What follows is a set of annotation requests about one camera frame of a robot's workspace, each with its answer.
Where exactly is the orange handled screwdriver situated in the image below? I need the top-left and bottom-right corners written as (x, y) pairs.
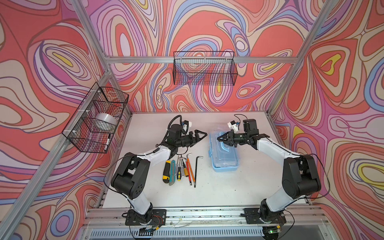
top-left (181, 156), bottom-right (189, 178)

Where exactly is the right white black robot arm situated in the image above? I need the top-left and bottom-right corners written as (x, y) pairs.
top-left (217, 119), bottom-right (322, 222)

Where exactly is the black wire basket back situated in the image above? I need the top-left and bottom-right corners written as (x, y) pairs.
top-left (173, 50), bottom-right (238, 86)

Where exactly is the black marker pen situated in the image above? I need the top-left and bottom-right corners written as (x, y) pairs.
top-left (104, 134), bottom-right (111, 152)

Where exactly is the black yellow screwdriver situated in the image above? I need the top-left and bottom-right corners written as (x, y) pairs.
top-left (177, 156), bottom-right (182, 181)

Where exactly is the black wire basket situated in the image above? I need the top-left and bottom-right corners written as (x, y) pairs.
top-left (173, 50), bottom-right (238, 86)
top-left (62, 83), bottom-right (129, 154)

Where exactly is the yellow black utility knife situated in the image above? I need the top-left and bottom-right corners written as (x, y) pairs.
top-left (163, 160), bottom-right (171, 184)

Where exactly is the aluminium front rail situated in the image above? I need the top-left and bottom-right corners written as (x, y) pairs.
top-left (79, 205), bottom-right (337, 240)

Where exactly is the teal utility knife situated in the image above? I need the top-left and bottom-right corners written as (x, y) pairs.
top-left (169, 160), bottom-right (176, 186)

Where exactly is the black hex key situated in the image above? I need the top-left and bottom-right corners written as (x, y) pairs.
top-left (194, 156), bottom-right (204, 188)

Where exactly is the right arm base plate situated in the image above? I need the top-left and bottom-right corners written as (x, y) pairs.
top-left (240, 208), bottom-right (287, 225)

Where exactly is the silver tape roll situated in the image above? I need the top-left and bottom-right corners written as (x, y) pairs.
top-left (96, 113), bottom-right (117, 125)

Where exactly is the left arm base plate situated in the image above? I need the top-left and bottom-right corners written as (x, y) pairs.
top-left (122, 209), bottom-right (167, 227)

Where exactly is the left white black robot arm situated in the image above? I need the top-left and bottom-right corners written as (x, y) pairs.
top-left (111, 121), bottom-right (208, 217)

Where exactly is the black wire basket left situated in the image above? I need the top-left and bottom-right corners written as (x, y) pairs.
top-left (62, 83), bottom-right (129, 154)

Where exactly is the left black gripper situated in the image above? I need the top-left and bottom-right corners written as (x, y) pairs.
top-left (174, 131), bottom-right (207, 149)

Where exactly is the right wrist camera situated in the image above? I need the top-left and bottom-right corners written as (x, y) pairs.
top-left (228, 121), bottom-right (240, 133)

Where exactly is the blue plastic tool box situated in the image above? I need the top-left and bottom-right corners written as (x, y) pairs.
top-left (209, 131), bottom-right (239, 173)

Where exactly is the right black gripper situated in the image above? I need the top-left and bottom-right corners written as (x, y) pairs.
top-left (217, 129), bottom-right (250, 147)

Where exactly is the clear handled tester screwdriver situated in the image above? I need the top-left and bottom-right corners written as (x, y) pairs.
top-left (178, 156), bottom-right (184, 181)

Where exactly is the orange handled hex key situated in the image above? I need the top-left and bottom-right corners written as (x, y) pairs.
top-left (187, 153), bottom-right (195, 184)

